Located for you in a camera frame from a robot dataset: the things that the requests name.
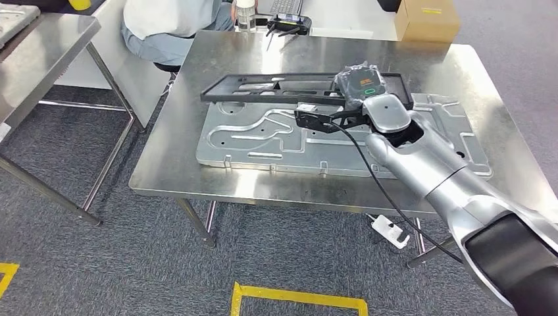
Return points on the stainless steel workbench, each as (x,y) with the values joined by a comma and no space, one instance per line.
(261,56)

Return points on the white power strip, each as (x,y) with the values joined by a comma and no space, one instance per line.
(388,229)

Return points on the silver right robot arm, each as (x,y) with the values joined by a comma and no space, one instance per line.
(436,174)

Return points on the grey laptop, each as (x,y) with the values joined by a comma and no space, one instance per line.
(285,6)

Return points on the yellow floor tape outline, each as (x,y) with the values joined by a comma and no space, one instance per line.
(296,297)
(9,272)

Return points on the person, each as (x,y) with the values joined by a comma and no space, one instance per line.
(165,26)

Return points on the stainless steel table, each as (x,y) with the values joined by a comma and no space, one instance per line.
(43,56)

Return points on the black stool seat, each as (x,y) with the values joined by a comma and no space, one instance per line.
(168,67)

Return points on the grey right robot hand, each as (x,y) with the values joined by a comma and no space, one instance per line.
(362,85)

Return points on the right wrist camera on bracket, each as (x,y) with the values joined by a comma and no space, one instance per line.
(314,122)

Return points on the black controller with antennas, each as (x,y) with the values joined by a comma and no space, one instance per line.
(290,22)

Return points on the silver stamped metal panel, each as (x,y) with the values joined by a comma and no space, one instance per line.
(13,22)
(261,144)

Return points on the clear plastic bottle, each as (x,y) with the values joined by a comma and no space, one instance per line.
(246,17)

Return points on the yellow round object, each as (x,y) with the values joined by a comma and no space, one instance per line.
(80,4)

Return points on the black plastic car part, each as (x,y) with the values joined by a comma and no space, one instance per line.
(226,89)

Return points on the brown cardboard box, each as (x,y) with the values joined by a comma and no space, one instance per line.
(427,22)

